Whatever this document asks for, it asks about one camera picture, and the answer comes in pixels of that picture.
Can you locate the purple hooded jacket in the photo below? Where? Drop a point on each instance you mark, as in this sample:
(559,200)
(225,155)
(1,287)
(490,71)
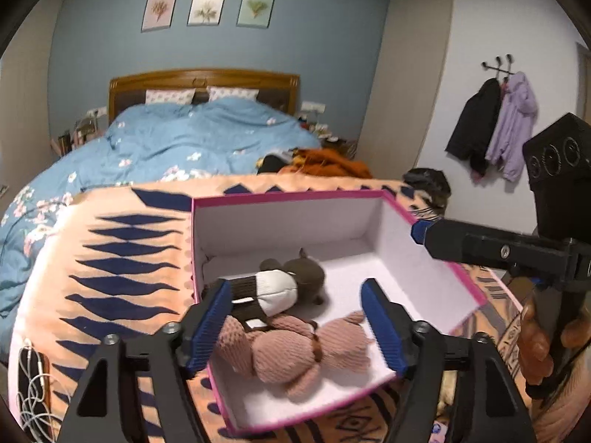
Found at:
(512,129)

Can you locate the wooden headboard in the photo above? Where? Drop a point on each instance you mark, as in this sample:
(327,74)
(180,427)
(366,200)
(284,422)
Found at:
(203,78)

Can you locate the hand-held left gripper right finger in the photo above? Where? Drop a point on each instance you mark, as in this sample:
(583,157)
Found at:
(381,327)

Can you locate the nightstand clutter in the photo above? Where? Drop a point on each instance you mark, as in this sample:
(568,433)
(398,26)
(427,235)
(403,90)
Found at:
(78,136)
(330,138)

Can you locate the pink cardboard box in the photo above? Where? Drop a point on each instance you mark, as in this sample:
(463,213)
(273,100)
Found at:
(415,258)

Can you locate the person's right hand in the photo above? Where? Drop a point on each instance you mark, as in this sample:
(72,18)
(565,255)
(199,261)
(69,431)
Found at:
(535,346)

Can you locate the white floral pillow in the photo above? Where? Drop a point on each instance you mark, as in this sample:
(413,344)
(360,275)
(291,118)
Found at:
(168,97)
(233,93)

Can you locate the black phone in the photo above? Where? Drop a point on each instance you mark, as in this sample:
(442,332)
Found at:
(27,378)

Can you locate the dark bag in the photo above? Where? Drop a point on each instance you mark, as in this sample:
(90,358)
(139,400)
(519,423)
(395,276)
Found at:
(427,184)

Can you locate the white framed plant picture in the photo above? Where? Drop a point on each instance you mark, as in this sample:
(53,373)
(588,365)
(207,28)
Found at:
(207,7)

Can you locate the green framed plant picture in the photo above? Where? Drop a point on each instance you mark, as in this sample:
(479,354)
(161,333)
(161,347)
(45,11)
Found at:
(256,9)

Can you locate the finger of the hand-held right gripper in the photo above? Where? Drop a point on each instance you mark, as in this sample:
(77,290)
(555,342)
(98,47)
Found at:
(461,240)

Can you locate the orange patterned blanket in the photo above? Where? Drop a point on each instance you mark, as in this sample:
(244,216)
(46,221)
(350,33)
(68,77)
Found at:
(115,258)

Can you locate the black jacket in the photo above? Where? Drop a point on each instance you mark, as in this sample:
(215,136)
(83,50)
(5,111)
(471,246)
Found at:
(475,129)

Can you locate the blue floral duvet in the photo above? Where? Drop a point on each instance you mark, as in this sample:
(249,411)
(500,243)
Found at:
(184,143)

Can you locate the orange cloth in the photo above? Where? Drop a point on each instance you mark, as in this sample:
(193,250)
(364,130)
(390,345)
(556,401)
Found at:
(332,161)

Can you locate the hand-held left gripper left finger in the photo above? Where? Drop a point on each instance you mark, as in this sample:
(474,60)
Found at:
(210,327)

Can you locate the pink knitted toy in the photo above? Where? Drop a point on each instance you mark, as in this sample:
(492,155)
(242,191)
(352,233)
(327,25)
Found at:
(277,355)

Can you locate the black wall coat hooks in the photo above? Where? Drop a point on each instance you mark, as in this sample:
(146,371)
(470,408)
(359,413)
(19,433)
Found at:
(498,69)

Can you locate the brown and white knitted toy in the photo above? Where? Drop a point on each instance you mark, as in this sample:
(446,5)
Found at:
(277,290)

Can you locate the white wall socket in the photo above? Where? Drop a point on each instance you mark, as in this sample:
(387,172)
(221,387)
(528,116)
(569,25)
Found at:
(96,112)
(313,106)

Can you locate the pink framed plant picture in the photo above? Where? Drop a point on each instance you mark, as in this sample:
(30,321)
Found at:
(159,11)

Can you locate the black cloth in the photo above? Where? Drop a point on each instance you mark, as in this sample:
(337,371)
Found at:
(272,164)

